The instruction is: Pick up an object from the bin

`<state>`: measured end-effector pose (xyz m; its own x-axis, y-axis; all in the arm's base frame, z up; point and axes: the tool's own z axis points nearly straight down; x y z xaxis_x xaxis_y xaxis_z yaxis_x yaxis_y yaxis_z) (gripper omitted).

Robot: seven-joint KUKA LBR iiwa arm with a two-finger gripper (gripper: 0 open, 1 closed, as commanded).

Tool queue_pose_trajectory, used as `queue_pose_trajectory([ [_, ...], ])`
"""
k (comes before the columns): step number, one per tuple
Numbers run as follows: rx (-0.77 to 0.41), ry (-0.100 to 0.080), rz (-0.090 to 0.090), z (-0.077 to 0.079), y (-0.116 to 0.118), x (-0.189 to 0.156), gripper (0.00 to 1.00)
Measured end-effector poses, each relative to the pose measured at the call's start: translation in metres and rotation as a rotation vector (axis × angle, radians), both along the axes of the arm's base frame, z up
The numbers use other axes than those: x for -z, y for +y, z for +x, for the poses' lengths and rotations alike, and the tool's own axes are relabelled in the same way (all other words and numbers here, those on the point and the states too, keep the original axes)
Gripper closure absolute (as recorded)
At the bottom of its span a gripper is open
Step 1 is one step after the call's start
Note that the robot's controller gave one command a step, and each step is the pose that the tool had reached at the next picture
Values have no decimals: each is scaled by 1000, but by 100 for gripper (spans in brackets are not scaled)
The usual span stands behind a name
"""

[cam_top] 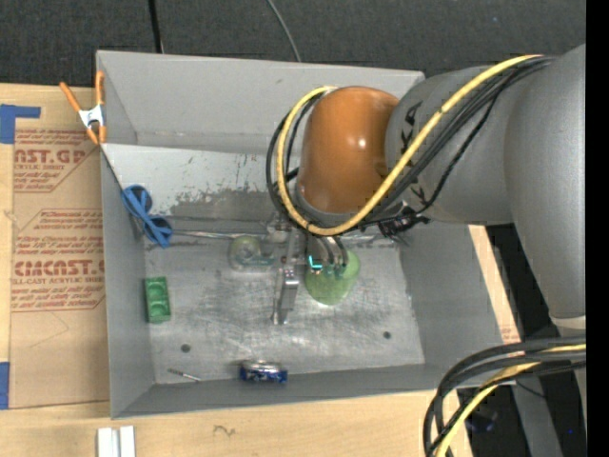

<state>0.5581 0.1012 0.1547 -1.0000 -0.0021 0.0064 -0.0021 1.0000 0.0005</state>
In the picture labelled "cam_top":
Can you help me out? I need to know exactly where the green plastic cup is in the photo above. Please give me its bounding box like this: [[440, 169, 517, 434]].
[[303, 248, 362, 307]]

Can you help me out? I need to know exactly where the brown cardboard board, red print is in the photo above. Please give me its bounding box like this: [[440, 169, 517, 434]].
[[0, 82, 111, 410]]

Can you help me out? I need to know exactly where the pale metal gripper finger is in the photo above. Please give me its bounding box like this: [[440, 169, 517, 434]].
[[280, 267, 302, 326], [269, 273, 284, 326]]

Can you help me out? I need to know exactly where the green toy brick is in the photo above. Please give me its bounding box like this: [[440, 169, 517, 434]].
[[143, 276, 173, 325]]

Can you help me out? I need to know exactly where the grey metal bin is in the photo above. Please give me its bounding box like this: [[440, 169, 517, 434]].
[[94, 49, 506, 420]]

